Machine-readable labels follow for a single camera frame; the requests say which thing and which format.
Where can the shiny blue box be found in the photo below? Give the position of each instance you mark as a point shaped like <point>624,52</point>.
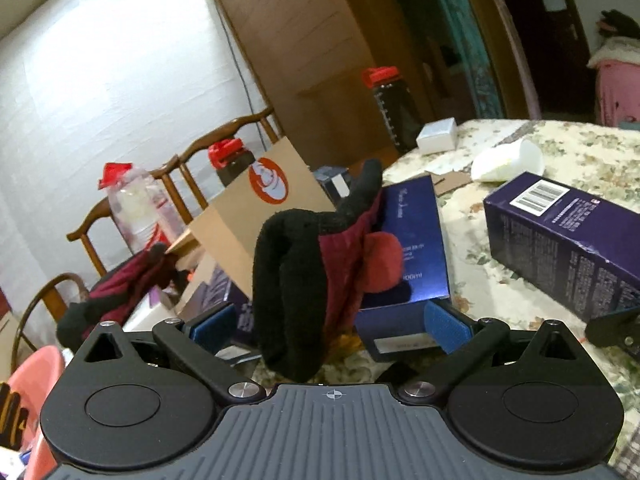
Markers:
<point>415,230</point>

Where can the yellow and black glove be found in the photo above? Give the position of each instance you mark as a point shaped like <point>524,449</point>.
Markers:
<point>12,410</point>

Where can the brown cardboard box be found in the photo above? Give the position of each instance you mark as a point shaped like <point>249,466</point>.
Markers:
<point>240,230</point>

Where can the white box purple side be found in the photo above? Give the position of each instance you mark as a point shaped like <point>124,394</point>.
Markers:
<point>145,315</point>

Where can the pink plastic basin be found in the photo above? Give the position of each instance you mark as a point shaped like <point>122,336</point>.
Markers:
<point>40,375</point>

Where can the round-backed wooden chair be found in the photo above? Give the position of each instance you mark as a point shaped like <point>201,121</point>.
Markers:
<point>55,305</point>

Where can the teal door curtain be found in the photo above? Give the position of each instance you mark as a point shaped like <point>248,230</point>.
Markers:
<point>460,35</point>

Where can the teal box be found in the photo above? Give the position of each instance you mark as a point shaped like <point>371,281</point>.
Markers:
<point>631,124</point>

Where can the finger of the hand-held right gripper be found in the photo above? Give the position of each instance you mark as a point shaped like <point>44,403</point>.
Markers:
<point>610,330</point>

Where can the dark purple box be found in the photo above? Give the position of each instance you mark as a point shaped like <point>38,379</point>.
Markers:
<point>222,285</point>

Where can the purple box with label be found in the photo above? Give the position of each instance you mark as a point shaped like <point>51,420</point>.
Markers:
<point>560,250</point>

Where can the wooden cabinet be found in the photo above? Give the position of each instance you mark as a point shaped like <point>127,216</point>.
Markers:
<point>310,25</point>

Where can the cardboard scrap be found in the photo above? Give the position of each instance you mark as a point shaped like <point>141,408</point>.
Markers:
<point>452,182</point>

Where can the black and red knit glove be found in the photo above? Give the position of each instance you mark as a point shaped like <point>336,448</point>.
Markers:
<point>120,285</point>
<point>290,285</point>

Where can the floral quilted desktop cloth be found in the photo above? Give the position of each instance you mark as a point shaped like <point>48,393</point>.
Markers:
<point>500,300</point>

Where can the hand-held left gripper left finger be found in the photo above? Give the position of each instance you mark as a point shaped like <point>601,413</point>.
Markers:
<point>215,327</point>

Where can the small dark box white label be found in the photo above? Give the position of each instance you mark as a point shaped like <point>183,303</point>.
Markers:
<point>332,185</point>

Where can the white paper cup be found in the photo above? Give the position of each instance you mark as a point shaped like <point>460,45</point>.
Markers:
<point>505,162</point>

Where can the dark jar red lid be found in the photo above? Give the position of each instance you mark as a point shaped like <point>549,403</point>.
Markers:
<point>232,162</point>
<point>392,110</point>

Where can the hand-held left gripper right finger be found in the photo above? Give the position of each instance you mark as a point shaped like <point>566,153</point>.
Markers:
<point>447,327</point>

